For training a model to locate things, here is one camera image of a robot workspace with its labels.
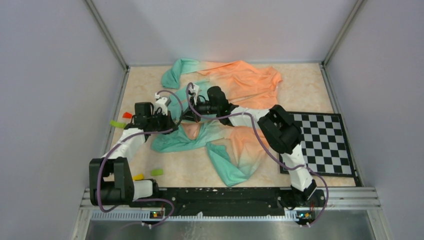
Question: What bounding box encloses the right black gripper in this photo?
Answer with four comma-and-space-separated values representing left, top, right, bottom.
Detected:
180, 96, 219, 124

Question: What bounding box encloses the teal and orange jacket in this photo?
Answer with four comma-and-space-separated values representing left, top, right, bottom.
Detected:
151, 58, 282, 187

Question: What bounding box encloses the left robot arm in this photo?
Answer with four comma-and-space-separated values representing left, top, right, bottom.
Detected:
88, 97, 177, 207

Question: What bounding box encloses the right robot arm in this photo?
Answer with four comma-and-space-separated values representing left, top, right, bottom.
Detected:
182, 83, 317, 206

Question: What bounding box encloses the red block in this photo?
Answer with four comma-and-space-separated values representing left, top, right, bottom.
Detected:
122, 112, 133, 119

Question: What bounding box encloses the lime green curved block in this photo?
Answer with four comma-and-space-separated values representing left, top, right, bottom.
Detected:
109, 120, 127, 129

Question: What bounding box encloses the yellow block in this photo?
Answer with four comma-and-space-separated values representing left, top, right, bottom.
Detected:
132, 173, 145, 181

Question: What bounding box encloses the black white checkerboard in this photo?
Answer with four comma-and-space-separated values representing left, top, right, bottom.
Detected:
290, 112, 357, 178

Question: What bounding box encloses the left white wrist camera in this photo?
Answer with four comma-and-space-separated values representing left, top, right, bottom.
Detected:
154, 93, 171, 116

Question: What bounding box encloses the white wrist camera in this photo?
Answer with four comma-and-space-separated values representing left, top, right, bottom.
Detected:
188, 83, 200, 106
154, 93, 171, 116

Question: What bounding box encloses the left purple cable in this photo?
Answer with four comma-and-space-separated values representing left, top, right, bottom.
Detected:
97, 89, 185, 228

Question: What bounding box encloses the purple cable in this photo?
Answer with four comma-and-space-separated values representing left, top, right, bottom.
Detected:
97, 89, 185, 228
186, 82, 329, 228

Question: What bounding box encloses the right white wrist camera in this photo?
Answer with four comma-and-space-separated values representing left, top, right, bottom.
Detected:
188, 83, 200, 106

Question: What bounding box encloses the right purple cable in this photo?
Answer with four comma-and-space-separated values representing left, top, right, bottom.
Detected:
186, 82, 329, 228

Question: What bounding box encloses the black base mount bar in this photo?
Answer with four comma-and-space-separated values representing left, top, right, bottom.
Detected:
129, 187, 325, 217

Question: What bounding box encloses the aluminium front rail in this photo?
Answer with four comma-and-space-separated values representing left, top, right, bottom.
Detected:
75, 187, 381, 231

